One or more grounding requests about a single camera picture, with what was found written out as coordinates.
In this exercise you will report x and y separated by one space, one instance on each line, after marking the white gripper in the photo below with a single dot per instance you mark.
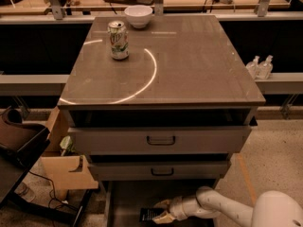
179 208

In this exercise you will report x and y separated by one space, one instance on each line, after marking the dark blue rxbar wrapper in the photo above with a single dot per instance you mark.
148 214

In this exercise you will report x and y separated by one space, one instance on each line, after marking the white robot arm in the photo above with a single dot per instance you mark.
272 209

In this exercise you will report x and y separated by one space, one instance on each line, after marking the open bottom drawer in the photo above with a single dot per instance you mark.
126 199

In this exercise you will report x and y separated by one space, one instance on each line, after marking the middle grey drawer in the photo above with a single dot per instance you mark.
151 171

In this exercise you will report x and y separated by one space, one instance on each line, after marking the grey drawer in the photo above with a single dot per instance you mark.
159 141
151 171

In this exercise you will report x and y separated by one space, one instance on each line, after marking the top grey drawer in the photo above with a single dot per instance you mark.
159 141

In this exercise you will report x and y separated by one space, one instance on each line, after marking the grey drawer cabinet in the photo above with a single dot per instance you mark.
157 87

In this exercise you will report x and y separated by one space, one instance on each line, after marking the tan cardboard box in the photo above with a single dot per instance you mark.
68 172

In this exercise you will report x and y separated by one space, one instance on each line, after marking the dark brown chair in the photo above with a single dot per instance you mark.
21 144

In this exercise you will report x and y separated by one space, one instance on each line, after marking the clear sanitizer bottle left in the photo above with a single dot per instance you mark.
252 67

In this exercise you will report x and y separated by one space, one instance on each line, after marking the clear sanitizer bottle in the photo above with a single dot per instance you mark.
252 67
264 69

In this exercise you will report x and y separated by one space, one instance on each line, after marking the clear sanitizer bottle right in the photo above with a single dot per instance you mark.
264 69

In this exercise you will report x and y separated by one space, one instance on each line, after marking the green white soda can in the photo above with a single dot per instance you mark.
118 36

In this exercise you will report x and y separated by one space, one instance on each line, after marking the white ceramic bowl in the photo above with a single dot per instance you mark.
138 15

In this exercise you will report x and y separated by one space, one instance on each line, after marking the grey metal rail frame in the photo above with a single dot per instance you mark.
45 48

